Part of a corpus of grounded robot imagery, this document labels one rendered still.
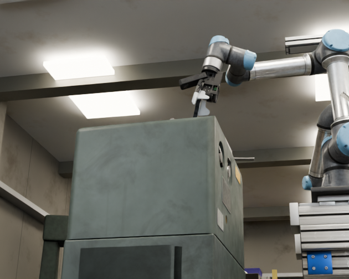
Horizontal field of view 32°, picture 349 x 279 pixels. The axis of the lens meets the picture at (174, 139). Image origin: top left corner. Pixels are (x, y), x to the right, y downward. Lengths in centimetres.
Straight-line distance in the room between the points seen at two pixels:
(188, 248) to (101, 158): 43
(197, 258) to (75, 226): 41
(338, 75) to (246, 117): 449
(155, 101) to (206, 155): 468
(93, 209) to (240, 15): 346
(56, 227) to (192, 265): 536
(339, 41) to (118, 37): 324
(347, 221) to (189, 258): 78
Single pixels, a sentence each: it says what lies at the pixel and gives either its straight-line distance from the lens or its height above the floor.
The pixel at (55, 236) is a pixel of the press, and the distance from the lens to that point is 710.
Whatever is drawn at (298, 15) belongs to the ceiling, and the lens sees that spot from 525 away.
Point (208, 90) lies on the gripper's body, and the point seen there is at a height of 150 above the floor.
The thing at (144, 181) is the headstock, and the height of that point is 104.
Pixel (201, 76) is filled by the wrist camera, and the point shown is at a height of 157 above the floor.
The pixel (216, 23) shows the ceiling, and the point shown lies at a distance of 528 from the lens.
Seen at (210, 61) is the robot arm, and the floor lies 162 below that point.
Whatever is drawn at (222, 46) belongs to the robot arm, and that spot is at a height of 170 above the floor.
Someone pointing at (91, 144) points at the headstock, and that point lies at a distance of 204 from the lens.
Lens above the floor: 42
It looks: 23 degrees up
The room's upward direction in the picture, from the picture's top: 1 degrees clockwise
